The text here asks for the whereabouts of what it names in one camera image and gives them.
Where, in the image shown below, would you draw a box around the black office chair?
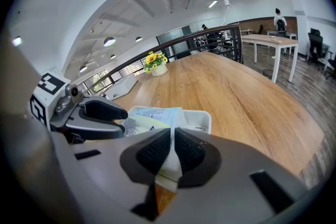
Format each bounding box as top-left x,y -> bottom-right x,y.
324,51 -> 336,80
307,29 -> 325,67

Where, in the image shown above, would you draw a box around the wooden table with white legs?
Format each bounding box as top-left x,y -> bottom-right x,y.
240,34 -> 300,83

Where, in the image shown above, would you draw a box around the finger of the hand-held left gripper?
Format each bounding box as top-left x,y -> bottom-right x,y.
78,95 -> 129,121
65,117 -> 126,141

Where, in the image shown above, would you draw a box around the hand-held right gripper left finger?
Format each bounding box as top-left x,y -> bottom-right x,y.
52,127 -> 173,224

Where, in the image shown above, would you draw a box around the white grey speaker box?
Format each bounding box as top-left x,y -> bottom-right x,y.
104,76 -> 139,101

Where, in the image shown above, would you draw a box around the white tissue box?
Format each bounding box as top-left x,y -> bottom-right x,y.
128,105 -> 212,136

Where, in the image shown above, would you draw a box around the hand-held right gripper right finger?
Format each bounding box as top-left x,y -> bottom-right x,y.
159,127 -> 310,224

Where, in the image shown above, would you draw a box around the black metal railing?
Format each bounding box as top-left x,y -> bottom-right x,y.
86,24 -> 244,93

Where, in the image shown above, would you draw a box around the soft blue tissue pack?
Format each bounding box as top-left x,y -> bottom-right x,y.
123,106 -> 185,185

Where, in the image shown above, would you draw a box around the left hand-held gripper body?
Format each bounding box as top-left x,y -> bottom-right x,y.
28,70 -> 86,144

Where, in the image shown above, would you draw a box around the sunflowers in cream pot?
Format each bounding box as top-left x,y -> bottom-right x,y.
143,51 -> 169,77

